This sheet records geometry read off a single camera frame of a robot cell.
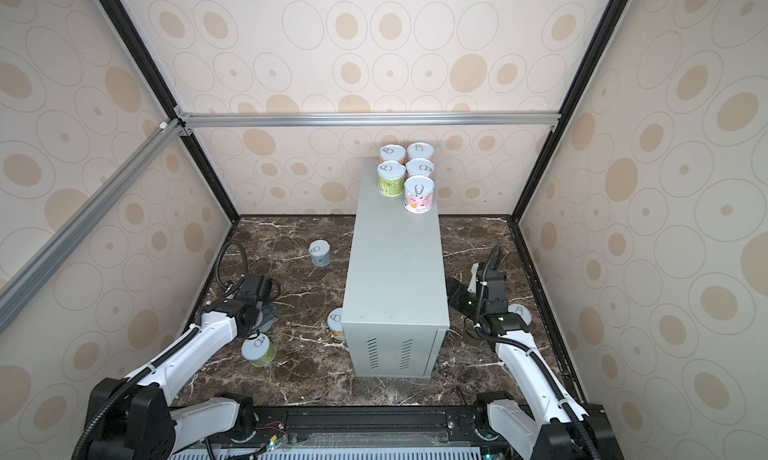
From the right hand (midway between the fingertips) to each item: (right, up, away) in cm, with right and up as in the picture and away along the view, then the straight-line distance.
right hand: (450, 288), depth 84 cm
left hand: (-53, -7, +2) cm, 53 cm away
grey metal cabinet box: (-16, -1, -27) cm, 32 cm away
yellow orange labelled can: (-33, -10, +2) cm, 34 cm away
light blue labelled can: (-41, +10, +19) cm, 46 cm away
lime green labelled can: (-53, -16, -3) cm, 55 cm away
